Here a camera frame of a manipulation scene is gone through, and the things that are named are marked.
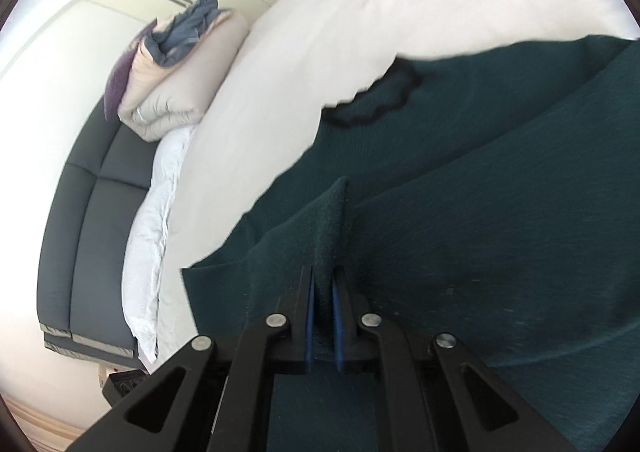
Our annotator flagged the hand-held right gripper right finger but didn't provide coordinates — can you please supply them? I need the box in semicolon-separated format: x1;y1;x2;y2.
332;266;581;452

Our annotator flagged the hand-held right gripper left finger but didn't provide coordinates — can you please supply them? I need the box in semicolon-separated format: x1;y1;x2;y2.
65;266;316;452

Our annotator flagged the dark green sweater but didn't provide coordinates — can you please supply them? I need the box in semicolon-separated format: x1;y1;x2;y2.
180;34;640;452

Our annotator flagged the white pillow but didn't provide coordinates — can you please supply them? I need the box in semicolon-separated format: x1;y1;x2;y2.
121;124;198;365

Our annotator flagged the dark grey padded headboard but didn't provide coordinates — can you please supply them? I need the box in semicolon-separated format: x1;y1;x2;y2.
37;94;156;373

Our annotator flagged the folded beige comforter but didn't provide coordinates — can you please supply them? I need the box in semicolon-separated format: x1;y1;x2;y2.
117;9;251;143

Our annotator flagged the bed with white sheet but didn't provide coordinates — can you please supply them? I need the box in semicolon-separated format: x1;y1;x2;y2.
150;0;640;368

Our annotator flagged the purple pillow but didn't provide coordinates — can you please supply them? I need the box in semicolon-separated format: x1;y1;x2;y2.
104;19;158;120

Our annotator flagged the blue-grey cloth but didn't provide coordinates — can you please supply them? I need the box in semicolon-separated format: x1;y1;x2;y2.
150;0;233;67

